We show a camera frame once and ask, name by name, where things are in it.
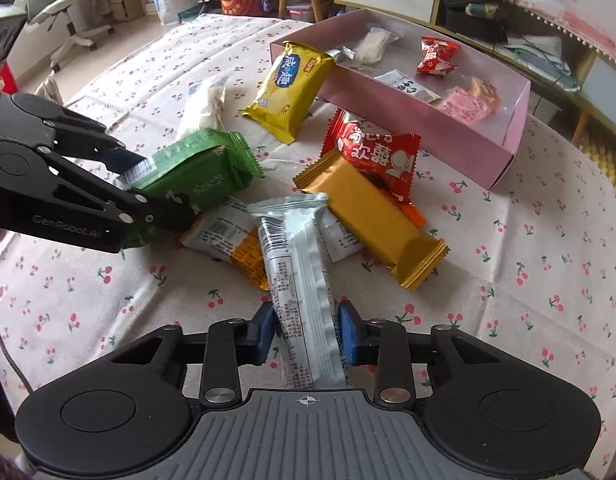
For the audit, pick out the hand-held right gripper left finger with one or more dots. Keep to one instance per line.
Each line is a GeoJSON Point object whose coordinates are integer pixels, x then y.
{"type": "Point", "coordinates": [263, 332]}

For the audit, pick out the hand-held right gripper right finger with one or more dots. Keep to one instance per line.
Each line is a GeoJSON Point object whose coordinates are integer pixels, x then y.
{"type": "Point", "coordinates": [350, 335]}

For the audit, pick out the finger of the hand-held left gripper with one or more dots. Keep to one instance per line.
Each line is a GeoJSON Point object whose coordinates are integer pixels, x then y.
{"type": "Point", "coordinates": [157, 212]}
{"type": "Point", "coordinates": [72, 127]}

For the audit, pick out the green snack packet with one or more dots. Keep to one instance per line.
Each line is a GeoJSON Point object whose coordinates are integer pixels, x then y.
{"type": "Point", "coordinates": [202, 170]}

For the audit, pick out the silver long snack packet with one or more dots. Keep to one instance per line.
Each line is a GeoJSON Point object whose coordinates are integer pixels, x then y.
{"type": "Point", "coordinates": [298, 280]}

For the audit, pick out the pink cardboard box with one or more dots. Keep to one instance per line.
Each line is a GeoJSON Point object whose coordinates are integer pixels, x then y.
{"type": "Point", "coordinates": [463, 152]}

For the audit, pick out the pink snack packet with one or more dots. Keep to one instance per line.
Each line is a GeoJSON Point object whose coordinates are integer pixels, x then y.
{"type": "Point", "coordinates": [463, 107]}

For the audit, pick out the white packet with grey print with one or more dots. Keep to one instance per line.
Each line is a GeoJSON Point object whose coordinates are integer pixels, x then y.
{"type": "Point", "coordinates": [405, 85]}

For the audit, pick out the clear long snack packet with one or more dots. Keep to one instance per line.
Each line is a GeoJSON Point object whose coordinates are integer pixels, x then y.
{"type": "Point", "coordinates": [373, 45]}

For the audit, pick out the brown biscuit packet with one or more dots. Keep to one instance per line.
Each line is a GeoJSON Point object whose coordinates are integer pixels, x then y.
{"type": "Point", "coordinates": [483, 90]}

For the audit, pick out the red snack packet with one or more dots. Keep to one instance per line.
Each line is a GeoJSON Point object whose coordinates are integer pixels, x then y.
{"type": "Point", "coordinates": [438, 55]}
{"type": "Point", "coordinates": [373, 155]}

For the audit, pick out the white and orange snack packet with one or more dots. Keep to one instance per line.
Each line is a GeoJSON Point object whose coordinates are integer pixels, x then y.
{"type": "Point", "coordinates": [222, 235]}

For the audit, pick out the small white printed packet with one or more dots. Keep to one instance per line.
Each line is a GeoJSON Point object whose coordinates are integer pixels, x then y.
{"type": "Point", "coordinates": [340, 240]}

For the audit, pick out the clear packet of white cakes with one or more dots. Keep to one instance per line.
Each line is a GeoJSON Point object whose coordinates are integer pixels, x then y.
{"type": "Point", "coordinates": [202, 105]}

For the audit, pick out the gold snack packet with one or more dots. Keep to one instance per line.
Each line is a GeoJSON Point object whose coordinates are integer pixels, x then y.
{"type": "Point", "coordinates": [378, 220]}

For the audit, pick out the white office chair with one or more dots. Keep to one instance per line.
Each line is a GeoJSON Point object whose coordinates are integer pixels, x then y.
{"type": "Point", "coordinates": [57, 5]}

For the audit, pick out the orange-red snack packet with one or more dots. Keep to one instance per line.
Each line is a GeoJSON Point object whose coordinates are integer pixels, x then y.
{"type": "Point", "coordinates": [413, 215]}

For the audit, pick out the cherry print tablecloth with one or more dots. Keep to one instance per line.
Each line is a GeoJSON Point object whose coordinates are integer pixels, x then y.
{"type": "Point", "coordinates": [488, 270]}

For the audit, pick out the white shopping bag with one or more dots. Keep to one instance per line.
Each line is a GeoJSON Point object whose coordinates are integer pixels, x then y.
{"type": "Point", "coordinates": [180, 2]}

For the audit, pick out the yellow snack packet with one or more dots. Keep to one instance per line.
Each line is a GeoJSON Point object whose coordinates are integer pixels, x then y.
{"type": "Point", "coordinates": [288, 90]}

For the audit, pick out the person's purple clothing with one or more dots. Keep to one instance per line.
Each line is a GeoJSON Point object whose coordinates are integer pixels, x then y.
{"type": "Point", "coordinates": [2, 462]}

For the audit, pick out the yellow egg tray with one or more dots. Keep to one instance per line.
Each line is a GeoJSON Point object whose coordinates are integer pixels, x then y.
{"type": "Point", "coordinates": [608, 160]}

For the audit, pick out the wooden cabinet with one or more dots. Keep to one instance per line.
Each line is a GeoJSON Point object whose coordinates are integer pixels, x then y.
{"type": "Point", "coordinates": [563, 95]}

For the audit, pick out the pile of papers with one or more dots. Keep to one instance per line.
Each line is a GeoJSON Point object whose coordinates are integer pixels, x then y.
{"type": "Point", "coordinates": [543, 60]}

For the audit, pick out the black storage case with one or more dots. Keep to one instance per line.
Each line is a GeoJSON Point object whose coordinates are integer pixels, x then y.
{"type": "Point", "coordinates": [475, 22]}

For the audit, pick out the light blue cabinet drawer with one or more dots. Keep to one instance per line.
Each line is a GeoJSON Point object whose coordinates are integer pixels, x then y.
{"type": "Point", "coordinates": [608, 87]}

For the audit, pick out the pink printed cloth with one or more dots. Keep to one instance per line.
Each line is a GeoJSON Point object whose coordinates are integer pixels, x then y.
{"type": "Point", "coordinates": [578, 25]}

